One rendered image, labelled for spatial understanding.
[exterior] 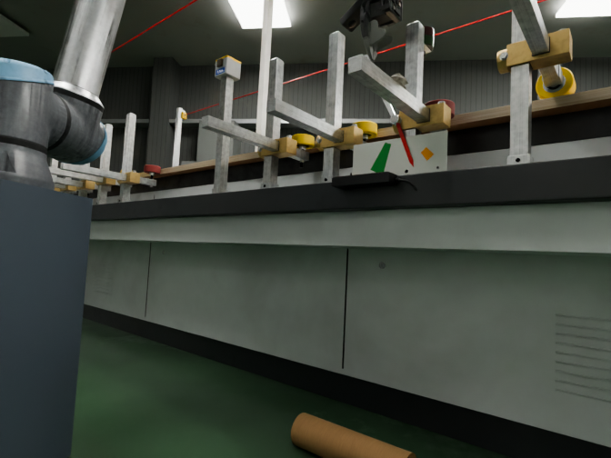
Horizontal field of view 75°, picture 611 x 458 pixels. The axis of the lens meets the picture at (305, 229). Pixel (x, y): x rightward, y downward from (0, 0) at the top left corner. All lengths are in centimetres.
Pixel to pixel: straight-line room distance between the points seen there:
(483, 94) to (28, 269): 594
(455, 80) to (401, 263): 521
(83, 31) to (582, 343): 143
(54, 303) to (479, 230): 94
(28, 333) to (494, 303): 108
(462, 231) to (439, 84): 534
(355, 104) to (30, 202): 543
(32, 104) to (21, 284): 38
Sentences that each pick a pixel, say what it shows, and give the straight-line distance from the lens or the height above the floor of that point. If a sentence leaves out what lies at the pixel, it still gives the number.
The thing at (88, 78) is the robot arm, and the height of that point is 91.
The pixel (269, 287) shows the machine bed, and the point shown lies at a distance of 159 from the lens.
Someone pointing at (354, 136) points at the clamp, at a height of 82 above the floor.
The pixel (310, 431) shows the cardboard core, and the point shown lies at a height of 6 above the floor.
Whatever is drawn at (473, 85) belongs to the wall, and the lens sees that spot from 634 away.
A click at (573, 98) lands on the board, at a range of 116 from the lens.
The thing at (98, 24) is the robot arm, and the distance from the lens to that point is 126.
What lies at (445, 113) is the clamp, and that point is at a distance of 104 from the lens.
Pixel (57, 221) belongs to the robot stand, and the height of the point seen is 54.
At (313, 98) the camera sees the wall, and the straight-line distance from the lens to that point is 616.
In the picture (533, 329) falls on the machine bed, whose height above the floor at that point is 33.
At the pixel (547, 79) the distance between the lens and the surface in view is 115.
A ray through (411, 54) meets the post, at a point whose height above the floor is 102.
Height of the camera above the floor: 49
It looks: 4 degrees up
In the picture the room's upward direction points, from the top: 3 degrees clockwise
